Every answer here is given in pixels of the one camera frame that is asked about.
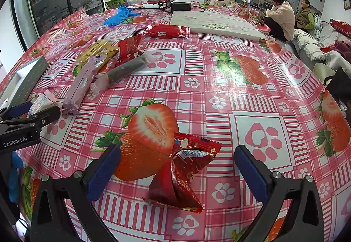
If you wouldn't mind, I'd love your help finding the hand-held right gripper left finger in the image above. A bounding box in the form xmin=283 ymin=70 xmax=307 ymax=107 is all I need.
xmin=30 ymin=144 xmax=122 ymax=242

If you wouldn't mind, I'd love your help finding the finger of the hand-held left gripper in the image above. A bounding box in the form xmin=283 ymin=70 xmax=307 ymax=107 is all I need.
xmin=0 ymin=101 xmax=33 ymax=122
xmin=0 ymin=105 xmax=61 ymax=133

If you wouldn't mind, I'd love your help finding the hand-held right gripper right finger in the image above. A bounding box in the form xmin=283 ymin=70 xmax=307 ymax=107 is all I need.
xmin=234 ymin=145 xmax=325 ymax=242

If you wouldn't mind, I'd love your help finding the white snack packet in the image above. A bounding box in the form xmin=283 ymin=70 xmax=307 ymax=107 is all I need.
xmin=27 ymin=90 xmax=57 ymax=119

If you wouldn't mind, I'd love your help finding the grey storage box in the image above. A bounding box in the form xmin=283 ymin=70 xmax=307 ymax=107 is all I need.
xmin=0 ymin=55 xmax=49 ymax=111

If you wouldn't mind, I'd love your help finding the pink snack packet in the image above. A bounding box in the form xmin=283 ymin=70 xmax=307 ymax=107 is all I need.
xmin=62 ymin=56 xmax=106 ymax=116

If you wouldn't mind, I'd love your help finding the yellow snack packet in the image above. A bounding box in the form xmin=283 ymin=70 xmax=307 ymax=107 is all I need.
xmin=73 ymin=40 xmax=120 ymax=78

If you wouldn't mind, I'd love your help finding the dark roll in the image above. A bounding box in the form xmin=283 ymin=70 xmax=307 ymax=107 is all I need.
xmin=90 ymin=52 xmax=157 ymax=96

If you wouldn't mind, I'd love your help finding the small red snack packet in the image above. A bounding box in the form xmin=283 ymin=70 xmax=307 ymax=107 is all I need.
xmin=116 ymin=34 xmax=144 ymax=63

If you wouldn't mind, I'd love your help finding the long red snack packet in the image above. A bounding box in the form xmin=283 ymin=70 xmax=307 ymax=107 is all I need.
xmin=143 ymin=25 xmax=191 ymax=39

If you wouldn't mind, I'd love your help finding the person's left hand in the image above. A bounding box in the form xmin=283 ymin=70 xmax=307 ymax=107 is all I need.
xmin=8 ymin=152 xmax=25 ymax=203

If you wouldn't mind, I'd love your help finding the strawberry print tablecloth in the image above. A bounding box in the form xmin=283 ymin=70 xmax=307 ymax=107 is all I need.
xmin=0 ymin=3 xmax=351 ymax=242

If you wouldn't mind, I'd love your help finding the blue disposable glove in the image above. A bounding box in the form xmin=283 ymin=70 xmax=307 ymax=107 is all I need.
xmin=116 ymin=6 xmax=141 ymax=19
xmin=104 ymin=14 xmax=132 ymax=27

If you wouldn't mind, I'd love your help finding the green potted plant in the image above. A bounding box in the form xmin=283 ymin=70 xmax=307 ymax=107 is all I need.
xmin=105 ymin=0 xmax=131 ymax=10

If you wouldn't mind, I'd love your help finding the covered sofa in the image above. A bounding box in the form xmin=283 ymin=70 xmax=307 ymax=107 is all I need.
xmin=291 ymin=20 xmax=351 ymax=67

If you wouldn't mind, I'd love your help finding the white padded mat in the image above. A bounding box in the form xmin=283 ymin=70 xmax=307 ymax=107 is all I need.
xmin=170 ymin=11 xmax=270 ymax=42

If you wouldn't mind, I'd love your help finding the red cushion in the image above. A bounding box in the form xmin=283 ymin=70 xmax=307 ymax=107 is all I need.
xmin=330 ymin=19 xmax=351 ymax=38

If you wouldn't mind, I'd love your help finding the black power box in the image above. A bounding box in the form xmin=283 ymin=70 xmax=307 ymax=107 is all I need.
xmin=170 ymin=2 xmax=192 ymax=12

